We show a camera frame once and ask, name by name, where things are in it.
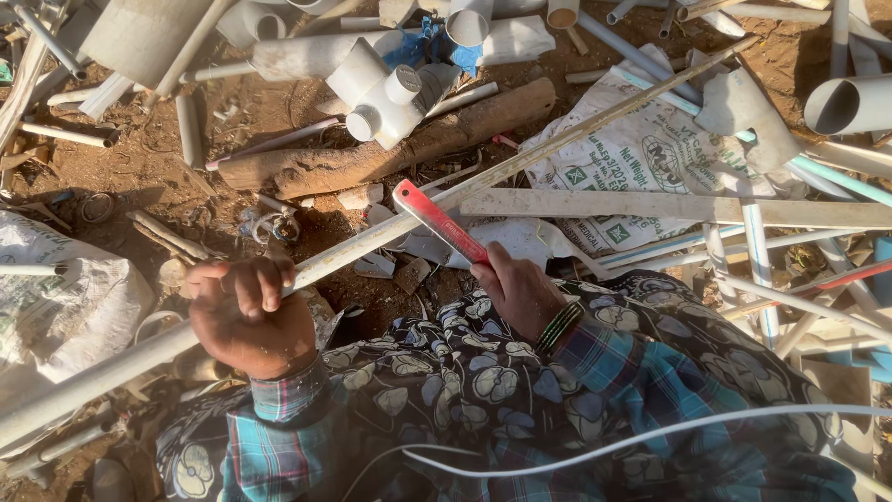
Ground person's right hand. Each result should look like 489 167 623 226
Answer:
470 241 567 343

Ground person's left hand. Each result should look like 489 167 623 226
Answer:
185 256 319 382

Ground red metal blade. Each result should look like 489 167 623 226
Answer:
392 179 492 266

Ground long white plastic pipe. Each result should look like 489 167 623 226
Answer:
0 36 762 454

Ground tangled metal clamp rings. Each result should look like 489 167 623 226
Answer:
240 208 302 246

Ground green wrist bangles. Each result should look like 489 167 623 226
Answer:
534 300 585 355

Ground black floral dress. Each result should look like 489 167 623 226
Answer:
155 271 840 502

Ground thin pinkish white pipe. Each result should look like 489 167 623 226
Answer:
205 115 342 172

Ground short white pipe piece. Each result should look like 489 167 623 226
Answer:
174 94 206 170

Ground brown wooden log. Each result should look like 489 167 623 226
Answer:
217 77 557 201

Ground printed white woven sack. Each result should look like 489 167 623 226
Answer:
519 43 809 258

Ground flat white plastic strip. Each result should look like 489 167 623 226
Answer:
460 187 892 230

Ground dusty white filled sack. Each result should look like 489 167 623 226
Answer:
0 211 156 457

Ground white plastic tee fitting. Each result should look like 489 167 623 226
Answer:
325 38 461 152

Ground thick dusty white pipe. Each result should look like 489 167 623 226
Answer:
180 29 405 85

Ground blue plastic scrap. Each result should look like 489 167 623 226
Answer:
382 17 485 78

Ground crumpled white plastic sheet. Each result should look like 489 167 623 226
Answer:
479 15 557 68

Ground white pipe socket cup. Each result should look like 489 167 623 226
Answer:
445 0 496 48

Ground wide white pipe section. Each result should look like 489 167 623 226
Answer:
78 0 218 92

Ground grey thin pipe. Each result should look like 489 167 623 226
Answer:
576 10 705 106

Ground white pipe with blue stripe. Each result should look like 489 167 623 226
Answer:
739 198 781 350

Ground white pipe with brown inside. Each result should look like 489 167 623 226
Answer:
546 0 581 30

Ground broken white pipe shard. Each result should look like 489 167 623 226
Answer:
693 66 804 175

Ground light blue thin pipe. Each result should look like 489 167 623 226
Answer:
610 65 892 209

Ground red thin strip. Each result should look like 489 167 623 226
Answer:
721 259 892 320

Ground large open-ended white pipe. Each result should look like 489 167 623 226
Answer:
803 73 892 137

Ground small wire ring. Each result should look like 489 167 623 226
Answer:
78 192 118 225

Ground thin white cable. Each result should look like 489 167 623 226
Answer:
340 403 892 502

